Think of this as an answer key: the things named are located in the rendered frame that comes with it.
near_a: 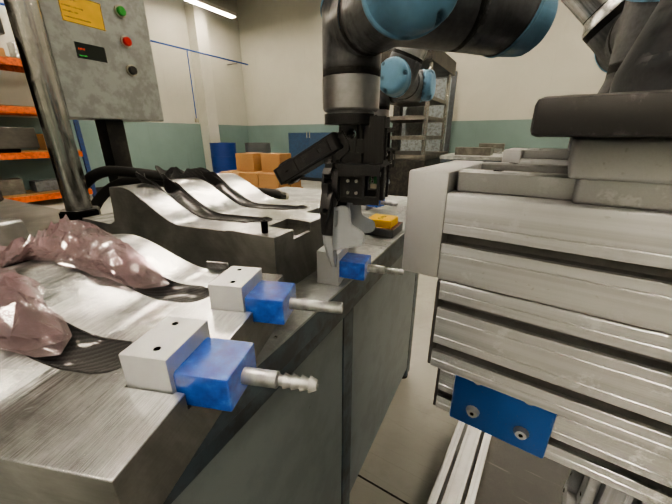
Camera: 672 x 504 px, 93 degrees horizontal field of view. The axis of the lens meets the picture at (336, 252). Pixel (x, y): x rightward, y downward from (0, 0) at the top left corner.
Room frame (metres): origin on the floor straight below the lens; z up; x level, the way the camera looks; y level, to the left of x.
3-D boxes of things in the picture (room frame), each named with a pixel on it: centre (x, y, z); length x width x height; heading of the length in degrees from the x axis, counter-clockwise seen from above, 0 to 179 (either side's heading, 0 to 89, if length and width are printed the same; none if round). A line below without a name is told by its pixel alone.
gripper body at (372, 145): (0.46, -0.03, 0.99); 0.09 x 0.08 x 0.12; 71
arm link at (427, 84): (0.93, -0.20, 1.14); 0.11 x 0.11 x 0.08; 62
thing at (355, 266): (0.46, -0.04, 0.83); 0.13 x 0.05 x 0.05; 71
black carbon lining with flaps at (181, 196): (0.62, 0.24, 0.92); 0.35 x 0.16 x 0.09; 62
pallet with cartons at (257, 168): (5.74, 1.32, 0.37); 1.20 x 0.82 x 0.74; 67
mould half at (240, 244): (0.64, 0.25, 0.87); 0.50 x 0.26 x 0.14; 62
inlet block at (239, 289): (0.29, 0.06, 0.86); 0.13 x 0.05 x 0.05; 80
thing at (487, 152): (4.65, -2.05, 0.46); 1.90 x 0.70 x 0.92; 149
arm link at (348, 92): (0.47, -0.02, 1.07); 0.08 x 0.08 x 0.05
